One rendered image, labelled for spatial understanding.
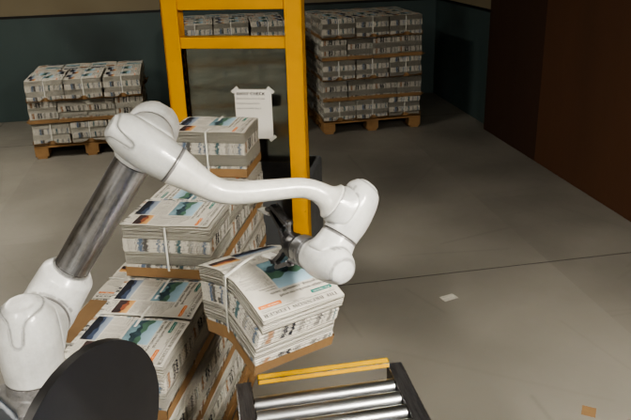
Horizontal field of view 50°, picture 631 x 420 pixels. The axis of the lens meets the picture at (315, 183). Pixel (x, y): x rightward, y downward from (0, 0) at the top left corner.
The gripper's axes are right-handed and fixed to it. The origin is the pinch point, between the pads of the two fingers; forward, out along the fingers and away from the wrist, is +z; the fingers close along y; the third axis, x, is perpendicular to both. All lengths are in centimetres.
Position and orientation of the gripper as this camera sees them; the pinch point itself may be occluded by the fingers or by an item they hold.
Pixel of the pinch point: (264, 230)
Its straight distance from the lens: 208.7
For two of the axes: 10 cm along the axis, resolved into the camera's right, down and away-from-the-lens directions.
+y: 0.5, 9.6, 2.6
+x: 8.3, -1.9, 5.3
